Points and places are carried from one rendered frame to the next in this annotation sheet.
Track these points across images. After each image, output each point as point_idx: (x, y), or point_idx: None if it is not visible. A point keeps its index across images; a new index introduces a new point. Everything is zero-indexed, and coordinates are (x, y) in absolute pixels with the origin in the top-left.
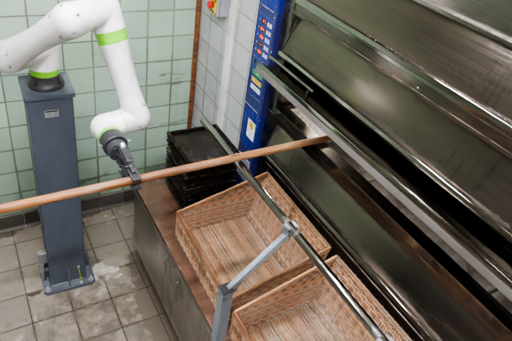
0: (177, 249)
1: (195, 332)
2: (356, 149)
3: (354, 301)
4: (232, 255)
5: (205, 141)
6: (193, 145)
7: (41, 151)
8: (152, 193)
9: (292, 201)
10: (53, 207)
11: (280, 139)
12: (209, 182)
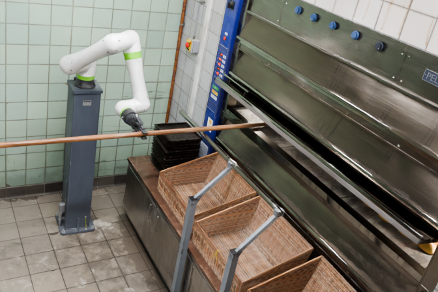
0: (158, 196)
1: (168, 248)
2: (270, 120)
3: (264, 193)
4: None
5: None
6: None
7: (77, 127)
8: (141, 165)
9: None
10: (77, 168)
11: (229, 129)
12: (180, 156)
